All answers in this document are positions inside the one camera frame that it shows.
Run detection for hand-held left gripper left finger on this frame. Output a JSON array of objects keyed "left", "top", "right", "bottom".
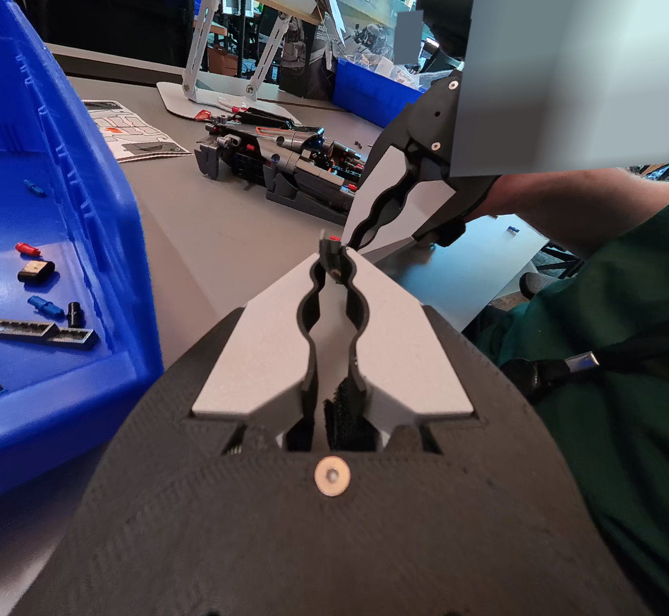
[{"left": 191, "top": 252, "right": 321, "bottom": 452}]

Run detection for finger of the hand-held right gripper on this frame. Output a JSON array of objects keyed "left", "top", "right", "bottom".
[
  {"left": 353, "top": 181, "right": 457, "bottom": 265},
  {"left": 341, "top": 146, "right": 408, "bottom": 251}
]

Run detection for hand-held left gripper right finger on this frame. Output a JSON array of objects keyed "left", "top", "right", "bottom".
[{"left": 342, "top": 247, "right": 475, "bottom": 452}]

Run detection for grey lego wing piece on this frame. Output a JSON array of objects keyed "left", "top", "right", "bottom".
[{"left": 318, "top": 229, "right": 349, "bottom": 285}]

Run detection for person's right forearm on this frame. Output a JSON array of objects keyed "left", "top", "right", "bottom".
[{"left": 465, "top": 166, "right": 669, "bottom": 261}]

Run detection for clear bags of lego parts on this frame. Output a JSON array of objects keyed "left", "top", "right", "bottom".
[{"left": 339, "top": 43, "right": 436, "bottom": 90}]

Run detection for grey black lego spaceship model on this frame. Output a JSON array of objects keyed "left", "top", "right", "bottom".
[{"left": 193, "top": 106, "right": 369, "bottom": 227}]

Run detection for grey lego beam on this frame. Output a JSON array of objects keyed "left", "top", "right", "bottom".
[
  {"left": 47, "top": 327, "right": 99, "bottom": 350},
  {"left": 0, "top": 318, "right": 59, "bottom": 340}
]

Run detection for black tan lego piece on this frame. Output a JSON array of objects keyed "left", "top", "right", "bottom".
[{"left": 17, "top": 260, "right": 56, "bottom": 284}]

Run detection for lego sticker sheet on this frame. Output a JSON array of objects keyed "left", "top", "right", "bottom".
[{"left": 81, "top": 99, "right": 193, "bottom": 163}]

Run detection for blue storage bin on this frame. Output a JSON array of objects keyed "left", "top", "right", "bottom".
[{"left": 333, "top": 58, "right": 424, "bottom": 128}]

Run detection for silver book stand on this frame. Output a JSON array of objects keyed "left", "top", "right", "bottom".
[{"left": 156, "top": 0, "right": 335, "bottom": 122}]

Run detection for blue plastic parts bin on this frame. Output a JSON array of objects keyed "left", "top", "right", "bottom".
[{"left": 0, "top": 0, "right": 165, "bottom": 494}]

